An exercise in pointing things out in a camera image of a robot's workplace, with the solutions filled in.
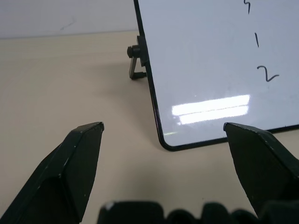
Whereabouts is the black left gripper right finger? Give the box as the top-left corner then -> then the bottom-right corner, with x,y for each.
223,122 -> 299,219

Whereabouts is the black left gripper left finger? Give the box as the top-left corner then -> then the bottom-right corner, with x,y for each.
0,121 -> 105,224

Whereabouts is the black whiteboard stand with knobs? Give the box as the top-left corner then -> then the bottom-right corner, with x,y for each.
127,35 -> 149,81

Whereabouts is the white whiteboard with black frame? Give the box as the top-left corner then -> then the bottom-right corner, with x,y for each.
133,0 -> 299,153

